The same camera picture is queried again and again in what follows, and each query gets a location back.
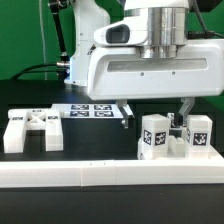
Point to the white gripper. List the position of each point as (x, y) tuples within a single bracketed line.
[(118, 72)]

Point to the white chair back part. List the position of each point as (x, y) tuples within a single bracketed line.
[(23, 120)]

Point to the white chair seat part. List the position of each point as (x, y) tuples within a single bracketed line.
[(176, 151)]

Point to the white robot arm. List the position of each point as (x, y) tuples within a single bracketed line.
[(146, 55)]

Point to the white tag base sheet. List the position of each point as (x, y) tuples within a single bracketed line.
[(91, 111)]

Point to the white U-shaped obstacle frame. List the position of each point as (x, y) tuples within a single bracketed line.
[(21, 171)]

